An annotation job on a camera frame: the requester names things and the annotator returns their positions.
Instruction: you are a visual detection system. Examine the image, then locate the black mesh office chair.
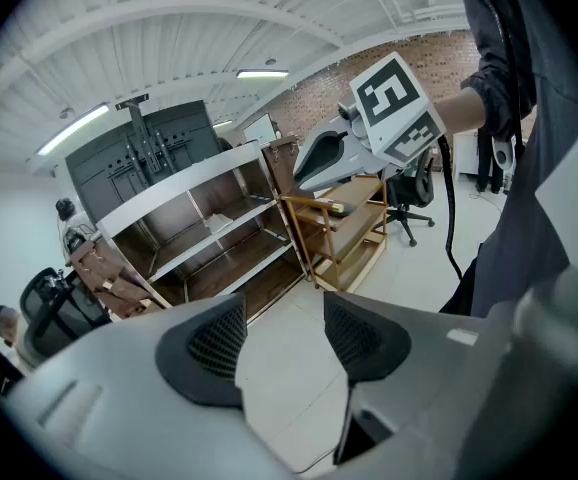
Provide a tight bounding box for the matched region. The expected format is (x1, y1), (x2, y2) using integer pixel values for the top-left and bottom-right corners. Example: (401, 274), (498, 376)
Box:
(18, 266), (114, 360)

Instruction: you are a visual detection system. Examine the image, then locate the white cloth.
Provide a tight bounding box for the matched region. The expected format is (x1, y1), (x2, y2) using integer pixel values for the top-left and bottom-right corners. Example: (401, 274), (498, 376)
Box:
(205, 213), (235, 235)

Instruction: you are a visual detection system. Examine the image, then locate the white cabinet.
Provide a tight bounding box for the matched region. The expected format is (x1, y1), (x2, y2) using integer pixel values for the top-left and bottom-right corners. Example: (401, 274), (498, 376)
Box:
(451, 128), (511, 178)

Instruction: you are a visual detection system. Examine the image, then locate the black panel stand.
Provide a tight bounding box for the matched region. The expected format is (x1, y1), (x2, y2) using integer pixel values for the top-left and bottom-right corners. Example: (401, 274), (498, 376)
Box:
(64, 99), (226, 225)

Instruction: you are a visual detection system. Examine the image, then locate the white and brown shelf unit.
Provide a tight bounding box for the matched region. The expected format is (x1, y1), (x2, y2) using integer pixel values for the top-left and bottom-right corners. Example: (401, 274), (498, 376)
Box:
(95, 140), (316, 325)

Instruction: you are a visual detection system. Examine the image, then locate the white board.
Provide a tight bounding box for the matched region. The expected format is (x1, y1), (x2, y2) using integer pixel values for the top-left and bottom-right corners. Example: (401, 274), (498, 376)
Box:
(242, 113), (278, 146)

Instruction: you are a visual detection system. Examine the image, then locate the brown side panel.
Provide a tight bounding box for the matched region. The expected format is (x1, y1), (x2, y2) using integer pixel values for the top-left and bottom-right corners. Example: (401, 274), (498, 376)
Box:
(67, 239), (166, 321)
(260, 134), (316, 275)

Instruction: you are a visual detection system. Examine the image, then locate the person's right forearm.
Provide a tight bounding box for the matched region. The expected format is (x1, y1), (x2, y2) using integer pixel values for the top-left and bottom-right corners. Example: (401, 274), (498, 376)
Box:
(436, 87), (488, 135)

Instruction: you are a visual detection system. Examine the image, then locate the thin floor cable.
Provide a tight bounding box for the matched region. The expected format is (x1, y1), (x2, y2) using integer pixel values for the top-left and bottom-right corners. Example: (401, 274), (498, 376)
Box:
(291, 445), (341, 475)

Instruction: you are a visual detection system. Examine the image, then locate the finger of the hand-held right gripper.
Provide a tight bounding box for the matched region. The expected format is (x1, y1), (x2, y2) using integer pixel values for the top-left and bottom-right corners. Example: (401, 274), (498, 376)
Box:
(297, 154), (386, 194)
(292, 128), (354, 193)

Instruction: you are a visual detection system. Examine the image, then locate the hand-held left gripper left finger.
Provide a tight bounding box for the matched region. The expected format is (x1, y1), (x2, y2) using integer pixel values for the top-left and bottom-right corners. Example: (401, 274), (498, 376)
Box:
(0, 291), (296, 480)

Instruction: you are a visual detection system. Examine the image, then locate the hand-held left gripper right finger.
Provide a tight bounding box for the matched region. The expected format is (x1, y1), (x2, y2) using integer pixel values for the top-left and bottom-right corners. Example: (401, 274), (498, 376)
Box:
(318, 290), (516, 480)

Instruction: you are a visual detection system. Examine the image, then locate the long ceiling light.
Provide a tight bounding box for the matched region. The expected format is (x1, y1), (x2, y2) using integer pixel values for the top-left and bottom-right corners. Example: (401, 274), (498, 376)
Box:
(35, 102), (112, 158)
(235, 68), (291, 80)

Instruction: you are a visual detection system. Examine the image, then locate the person's dark jacket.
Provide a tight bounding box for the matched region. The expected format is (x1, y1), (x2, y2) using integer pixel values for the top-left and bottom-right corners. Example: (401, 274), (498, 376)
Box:
(438, 0), (578, 320)

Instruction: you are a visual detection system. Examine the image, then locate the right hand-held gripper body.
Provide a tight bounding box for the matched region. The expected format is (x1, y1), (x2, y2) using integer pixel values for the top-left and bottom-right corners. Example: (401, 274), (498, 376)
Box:
(337, 51), (448, 170)

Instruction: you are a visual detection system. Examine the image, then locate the white grey hanging device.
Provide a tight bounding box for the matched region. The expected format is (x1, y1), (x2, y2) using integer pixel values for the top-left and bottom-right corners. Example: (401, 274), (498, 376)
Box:
(490, 134), (518, 173)

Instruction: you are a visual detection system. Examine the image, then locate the light wooden rack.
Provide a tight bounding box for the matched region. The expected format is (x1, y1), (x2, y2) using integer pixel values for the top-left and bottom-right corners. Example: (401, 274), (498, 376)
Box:
(279, 171), (390, 293)

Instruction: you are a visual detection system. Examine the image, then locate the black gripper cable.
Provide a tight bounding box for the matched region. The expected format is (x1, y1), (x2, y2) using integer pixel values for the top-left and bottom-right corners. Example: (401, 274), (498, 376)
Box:
(436, 135), (466, 282)

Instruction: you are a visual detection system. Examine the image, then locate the black mounting bracket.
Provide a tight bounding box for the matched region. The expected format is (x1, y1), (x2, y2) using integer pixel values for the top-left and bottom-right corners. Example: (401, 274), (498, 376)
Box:
(114, 94), (176, 190)

